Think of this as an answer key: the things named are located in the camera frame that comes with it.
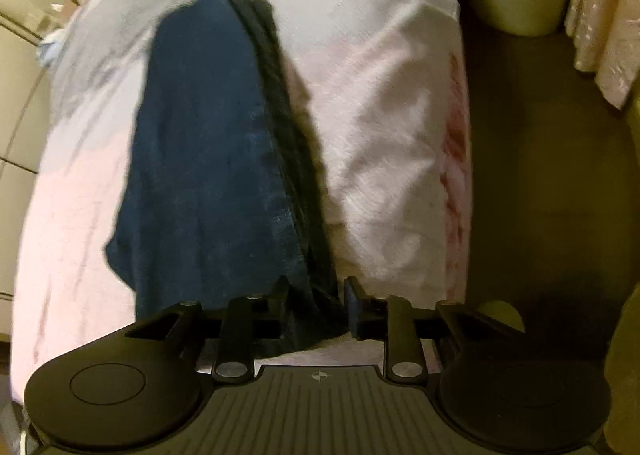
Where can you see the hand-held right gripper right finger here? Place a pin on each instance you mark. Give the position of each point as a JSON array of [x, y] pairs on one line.
[[354, 307]]

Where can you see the dark blue denim jeans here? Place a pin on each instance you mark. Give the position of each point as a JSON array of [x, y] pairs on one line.
[[210, 160]]

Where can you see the pink floral curtain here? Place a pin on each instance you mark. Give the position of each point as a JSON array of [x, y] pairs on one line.
[[607, 15]]

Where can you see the pink bed sheet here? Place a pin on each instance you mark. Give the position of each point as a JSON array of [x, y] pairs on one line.
[[385, 125]]

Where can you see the white cabinet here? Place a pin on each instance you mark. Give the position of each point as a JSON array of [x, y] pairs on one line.
[[22, 85]]

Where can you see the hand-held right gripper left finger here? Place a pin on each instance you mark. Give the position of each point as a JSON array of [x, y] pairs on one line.
[[284, 315]]

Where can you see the light blue white cloth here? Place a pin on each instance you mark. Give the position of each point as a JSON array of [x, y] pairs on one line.
[[51, 49]]

